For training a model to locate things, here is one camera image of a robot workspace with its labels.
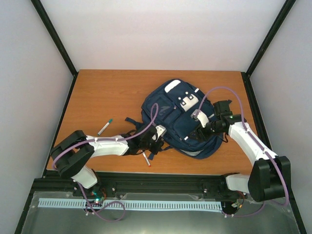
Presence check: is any red marker pen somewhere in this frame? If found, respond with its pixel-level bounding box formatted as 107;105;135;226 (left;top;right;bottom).
142;152;151;167

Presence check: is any navy blue student backpack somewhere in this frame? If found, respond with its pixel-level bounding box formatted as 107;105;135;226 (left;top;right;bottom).
125;79;223;159

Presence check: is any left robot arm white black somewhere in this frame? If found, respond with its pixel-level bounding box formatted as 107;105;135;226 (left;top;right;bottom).
50;125;167;196

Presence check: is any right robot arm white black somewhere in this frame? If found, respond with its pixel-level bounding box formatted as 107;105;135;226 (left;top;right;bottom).
191;100;291;206

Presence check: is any teal capped white marker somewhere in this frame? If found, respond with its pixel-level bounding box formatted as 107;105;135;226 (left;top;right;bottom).
97;118;113;136

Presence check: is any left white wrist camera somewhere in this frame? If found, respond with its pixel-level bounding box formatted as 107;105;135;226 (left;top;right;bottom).
152;125;167;141

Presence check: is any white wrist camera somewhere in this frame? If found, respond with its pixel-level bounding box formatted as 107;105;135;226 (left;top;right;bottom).
191;109;209;128
152;125;167;141

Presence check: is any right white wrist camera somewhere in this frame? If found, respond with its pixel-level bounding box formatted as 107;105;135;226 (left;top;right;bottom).
191;109;209;128

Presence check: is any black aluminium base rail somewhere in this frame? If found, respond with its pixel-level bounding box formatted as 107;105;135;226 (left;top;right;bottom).
31;171;244;201

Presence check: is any light blue slotted cable duct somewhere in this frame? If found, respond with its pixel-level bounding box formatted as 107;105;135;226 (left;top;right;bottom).
38;198;222;212

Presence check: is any right black frame post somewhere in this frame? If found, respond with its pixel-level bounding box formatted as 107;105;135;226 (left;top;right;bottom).
246;0;296;78

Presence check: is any black frame post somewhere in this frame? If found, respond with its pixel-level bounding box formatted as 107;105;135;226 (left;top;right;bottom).
30;0;78;75
246;0;296;78

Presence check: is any left black frame post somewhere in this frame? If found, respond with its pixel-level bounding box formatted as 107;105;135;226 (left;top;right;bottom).
30;0;78;75

